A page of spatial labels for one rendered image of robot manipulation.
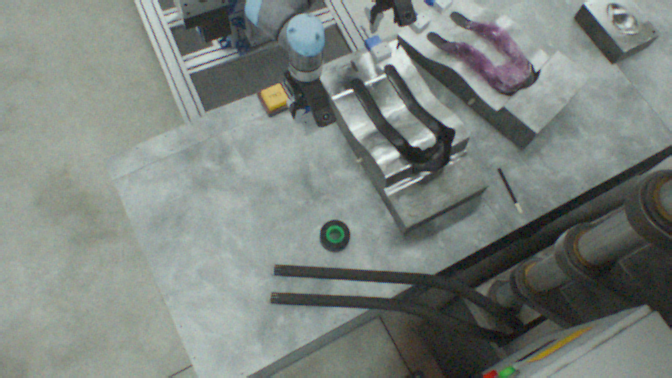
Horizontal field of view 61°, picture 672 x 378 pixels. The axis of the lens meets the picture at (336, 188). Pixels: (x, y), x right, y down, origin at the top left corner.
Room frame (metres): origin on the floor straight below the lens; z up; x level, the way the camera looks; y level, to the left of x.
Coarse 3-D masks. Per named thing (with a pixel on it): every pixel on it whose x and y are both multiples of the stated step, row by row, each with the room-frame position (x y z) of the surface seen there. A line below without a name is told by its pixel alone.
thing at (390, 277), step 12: (276, 264) 0.34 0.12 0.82; (288, 276) 0.31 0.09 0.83; (300, 276) 0.31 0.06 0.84; (312, 276) 0.31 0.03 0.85; (324, 276) 0.32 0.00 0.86; (336, 276) 0.32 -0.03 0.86; (348, 276) 0.32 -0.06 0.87; (360, 276) 0.32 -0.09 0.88; (372, 276) 0.33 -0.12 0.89; (384, 276) 0.33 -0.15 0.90; (396, 276) 0.33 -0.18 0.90; (408, 276) 0.33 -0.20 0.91
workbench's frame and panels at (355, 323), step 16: (656, 160) 1.13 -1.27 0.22; (624, 176) 1.01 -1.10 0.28; (592, 192) 0.89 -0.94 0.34; (560, 208) 0.77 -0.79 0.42; (576, 208) 0.94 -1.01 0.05; (528, 224) 0.69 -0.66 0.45; (544, 224) 0.78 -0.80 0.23; (512, 240) 0.71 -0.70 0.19; (480, 256) 0.61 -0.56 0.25; (448, 272) 0.52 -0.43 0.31; (416, 288) 0.41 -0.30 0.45; (352, 320) 0.28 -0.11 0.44; (368, 320) 0.34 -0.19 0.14; (320, 336) 0.18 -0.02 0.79; (336, 336) 0.26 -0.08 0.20; (304, 352) 0.18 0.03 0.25; (272, 368) 0.11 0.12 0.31
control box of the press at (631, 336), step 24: (624, 312) 0.20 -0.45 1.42; (648, 312) 0.20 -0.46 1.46; (552, 336) 0.19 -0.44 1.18; (576, 336) 0.16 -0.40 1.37; (600, 336) 0.15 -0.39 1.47; (624, 336) 0.16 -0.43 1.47; (648, 336) 0.16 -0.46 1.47; (504, 360) 0.15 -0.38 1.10; (528, 360) 0.13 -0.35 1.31; (552, 360) 0.11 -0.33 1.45; (576, 360) 0.11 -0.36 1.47; (600, 360) 0.12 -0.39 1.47; (624, 360) 0.12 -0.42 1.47; (648, 360) 0.13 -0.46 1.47
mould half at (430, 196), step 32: (384, 64) 0.94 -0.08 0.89; (352, 96) 0.82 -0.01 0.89; (384, 96) 0.84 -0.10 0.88; (416, 96) 0.85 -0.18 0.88; (352, 128) 0.72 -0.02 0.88; (416, 128) 0.73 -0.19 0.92; (384, 160) 0.62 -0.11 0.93; (384, 192) 0.56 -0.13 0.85; (416, 192) 0.58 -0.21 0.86; (448, 192) 0.59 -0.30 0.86; (480, 192) 0.61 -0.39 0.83; (416, 224) 0.49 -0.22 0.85
